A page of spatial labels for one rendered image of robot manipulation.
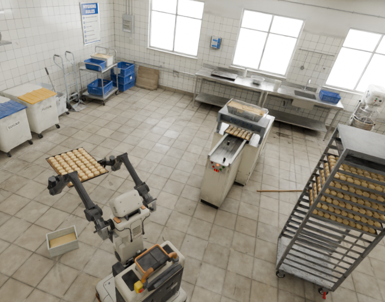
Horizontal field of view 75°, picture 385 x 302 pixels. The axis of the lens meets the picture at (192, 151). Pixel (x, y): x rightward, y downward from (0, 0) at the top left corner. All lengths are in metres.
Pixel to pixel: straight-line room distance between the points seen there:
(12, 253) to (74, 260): 0.68
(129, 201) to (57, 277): 1.50
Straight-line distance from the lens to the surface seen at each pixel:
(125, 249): 2.31
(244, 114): 3.68
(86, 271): 3.19
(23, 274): 3.36
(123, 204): 1.96
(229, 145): 3.63
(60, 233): 3.43
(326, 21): 6.66
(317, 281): 3.45
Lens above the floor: 2.72
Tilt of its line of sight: 34 degrees down
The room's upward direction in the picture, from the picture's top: 9 degrees clockwise
